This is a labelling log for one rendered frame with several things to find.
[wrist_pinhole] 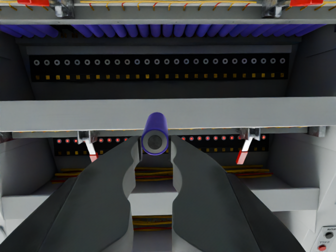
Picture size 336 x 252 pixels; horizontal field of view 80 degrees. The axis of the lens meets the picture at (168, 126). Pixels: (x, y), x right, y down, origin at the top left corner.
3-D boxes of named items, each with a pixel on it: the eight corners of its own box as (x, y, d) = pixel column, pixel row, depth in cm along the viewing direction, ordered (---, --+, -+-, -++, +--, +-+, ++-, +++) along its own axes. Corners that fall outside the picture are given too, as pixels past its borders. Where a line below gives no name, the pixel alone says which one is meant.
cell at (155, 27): (150, 26, 37) (148, 11, 30) (160, 26, 37) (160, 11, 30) (151, 37, 37) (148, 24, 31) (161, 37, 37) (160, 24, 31)
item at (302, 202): (0, 197, 37) (9, 264, 39) (319, 188, 39) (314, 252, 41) (56, 162, 58) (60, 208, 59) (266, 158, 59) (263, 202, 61)
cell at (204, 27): (195, 26, 37) (202, 11, 31) (205, 26, 37) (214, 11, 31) (195, 37, 37) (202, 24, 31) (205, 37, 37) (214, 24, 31)
